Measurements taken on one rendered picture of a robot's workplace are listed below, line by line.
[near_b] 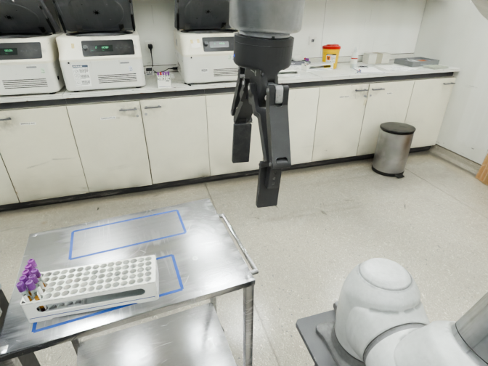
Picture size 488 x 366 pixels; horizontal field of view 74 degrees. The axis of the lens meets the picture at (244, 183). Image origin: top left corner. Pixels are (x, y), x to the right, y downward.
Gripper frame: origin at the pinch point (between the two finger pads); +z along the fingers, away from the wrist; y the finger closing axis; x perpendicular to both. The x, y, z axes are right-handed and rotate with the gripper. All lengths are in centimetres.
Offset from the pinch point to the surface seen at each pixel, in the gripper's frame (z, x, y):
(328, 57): 26, -157, 250
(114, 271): 38, 26, 22
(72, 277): 38, 36, 23
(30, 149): 87, 100, 212
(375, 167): 117, -196, 190
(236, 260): 42.3, -5.9, 24.0
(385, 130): 78, -194, 189
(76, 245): 45, 39, 44
